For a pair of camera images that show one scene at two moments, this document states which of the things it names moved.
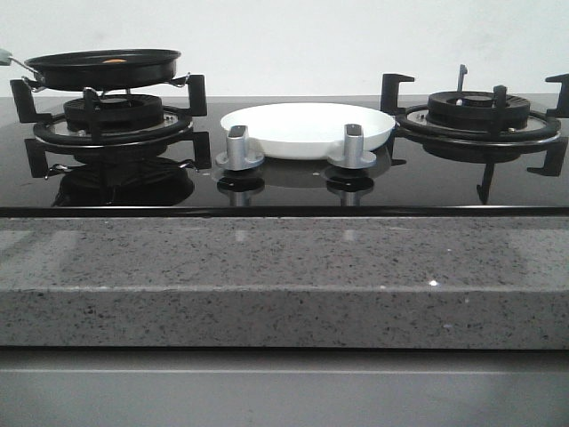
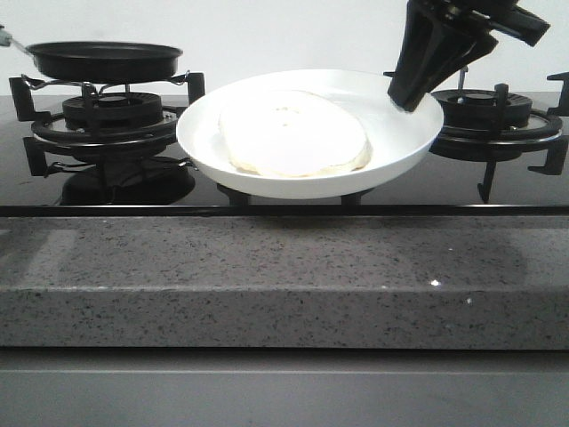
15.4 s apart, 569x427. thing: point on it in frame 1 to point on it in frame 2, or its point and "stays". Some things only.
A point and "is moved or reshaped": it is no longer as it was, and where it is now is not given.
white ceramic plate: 305,131 is moved or reshaped
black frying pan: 103,69 is moved or reshaped
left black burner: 116,113 stays
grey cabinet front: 283,387 stays
